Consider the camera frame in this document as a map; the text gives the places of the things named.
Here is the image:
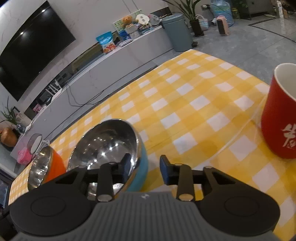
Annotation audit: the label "blue snack bag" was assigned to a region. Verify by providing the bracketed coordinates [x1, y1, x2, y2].
[96, 31, 116, 54]

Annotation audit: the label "pink bag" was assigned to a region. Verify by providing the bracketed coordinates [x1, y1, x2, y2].
[17, 148, 32, 166]

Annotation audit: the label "grey chair back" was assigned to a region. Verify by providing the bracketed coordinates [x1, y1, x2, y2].
[27, 133, 43, 155]

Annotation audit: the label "black wall television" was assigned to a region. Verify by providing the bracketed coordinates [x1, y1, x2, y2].
[1, 1, 75, 100]

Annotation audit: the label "blue steel bowl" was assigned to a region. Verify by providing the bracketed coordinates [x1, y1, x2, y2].
[67, 119, 148, 195]

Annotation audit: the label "grey tv cabinet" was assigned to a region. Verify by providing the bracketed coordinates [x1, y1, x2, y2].
[11, 26, 172, 158]

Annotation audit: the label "pink space heater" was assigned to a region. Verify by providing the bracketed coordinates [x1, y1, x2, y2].
[216, 15, 230, 35]

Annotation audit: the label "orange steel bowl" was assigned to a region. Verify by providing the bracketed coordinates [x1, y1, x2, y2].
[28, 146, 66, 191]

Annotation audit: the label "grey-blue trash bin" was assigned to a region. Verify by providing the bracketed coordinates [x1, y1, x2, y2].
[161, 13, 193, 52]

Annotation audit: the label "tall plant black pot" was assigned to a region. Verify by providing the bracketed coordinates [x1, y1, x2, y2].
[164, 0, 204, 37]

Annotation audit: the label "golden vase dried flowers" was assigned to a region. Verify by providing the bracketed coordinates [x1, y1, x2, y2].
[1, 128, 18, 147]

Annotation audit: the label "white wifi router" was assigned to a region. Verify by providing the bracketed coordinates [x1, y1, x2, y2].
[45, 79, 62, 101]

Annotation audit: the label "green potted plant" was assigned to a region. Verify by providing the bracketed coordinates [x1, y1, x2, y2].
[1, 97, 18, 126]

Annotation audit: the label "red mug white lettering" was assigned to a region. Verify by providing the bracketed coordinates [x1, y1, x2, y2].
[261, 63, 295, 159]

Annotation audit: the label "teddy bear toy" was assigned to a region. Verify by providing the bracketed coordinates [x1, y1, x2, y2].
[121, 15, 133, 29]

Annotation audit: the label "yellow checkered tablecloth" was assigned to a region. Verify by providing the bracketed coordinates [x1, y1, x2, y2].
[7, 49, 296, 241]

